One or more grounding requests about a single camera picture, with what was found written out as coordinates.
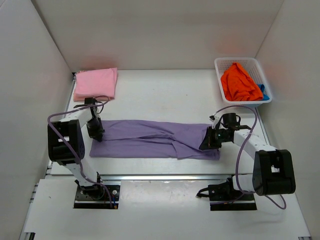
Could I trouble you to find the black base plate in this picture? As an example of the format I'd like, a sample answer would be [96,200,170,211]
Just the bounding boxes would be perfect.
[73,184,121,210]
[196,181,257,211]

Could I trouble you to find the orange t shirt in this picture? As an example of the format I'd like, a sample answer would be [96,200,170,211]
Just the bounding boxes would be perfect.
[220,62,263,102]

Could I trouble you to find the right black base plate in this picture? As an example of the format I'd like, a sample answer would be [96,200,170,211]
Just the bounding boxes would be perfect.
[196,181,257,211]

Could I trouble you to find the purple t shirt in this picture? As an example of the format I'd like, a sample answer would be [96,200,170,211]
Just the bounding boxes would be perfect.
[89,120,220,161]

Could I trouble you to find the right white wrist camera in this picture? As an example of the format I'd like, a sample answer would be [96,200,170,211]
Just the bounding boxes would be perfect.
[209,114,221,129]

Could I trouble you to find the folded pink t shirt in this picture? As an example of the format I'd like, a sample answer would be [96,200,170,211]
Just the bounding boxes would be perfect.
[73,68,118,102]

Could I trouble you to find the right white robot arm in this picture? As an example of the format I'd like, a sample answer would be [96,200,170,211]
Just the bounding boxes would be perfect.
[199,113,296,196]

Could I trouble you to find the white plastic basket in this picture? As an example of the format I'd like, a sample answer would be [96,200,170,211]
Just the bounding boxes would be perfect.
[214,57,272,108]

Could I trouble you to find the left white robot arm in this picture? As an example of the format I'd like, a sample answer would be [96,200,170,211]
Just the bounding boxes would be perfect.
[47,97,107,198]

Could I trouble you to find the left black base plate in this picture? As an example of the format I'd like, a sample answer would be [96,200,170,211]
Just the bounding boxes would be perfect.
[73,184,121,210]

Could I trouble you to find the blue t shirt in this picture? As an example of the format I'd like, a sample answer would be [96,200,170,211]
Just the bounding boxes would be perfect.
[257,84,270,101]

